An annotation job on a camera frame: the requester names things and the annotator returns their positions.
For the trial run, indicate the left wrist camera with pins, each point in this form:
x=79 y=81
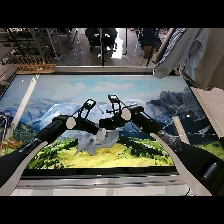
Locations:
x=87 y=106

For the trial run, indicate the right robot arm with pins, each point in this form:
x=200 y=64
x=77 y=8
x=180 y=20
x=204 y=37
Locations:
x=186 y=156

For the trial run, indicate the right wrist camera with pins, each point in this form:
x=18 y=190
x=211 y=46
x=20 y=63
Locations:
x=114 y=100

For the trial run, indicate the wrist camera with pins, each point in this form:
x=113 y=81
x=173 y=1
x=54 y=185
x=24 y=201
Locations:
x=114 y=100
x=87 y=106

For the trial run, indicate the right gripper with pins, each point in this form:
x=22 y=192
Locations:
x=110 y=122

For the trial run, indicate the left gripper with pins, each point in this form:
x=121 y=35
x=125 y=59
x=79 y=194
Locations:
x=87 y=125

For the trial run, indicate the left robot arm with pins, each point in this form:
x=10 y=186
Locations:
x=50 y=130

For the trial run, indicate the grey garment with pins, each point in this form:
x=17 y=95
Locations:
x=186 y=56

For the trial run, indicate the striped shirt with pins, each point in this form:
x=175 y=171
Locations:
x=176 y=36

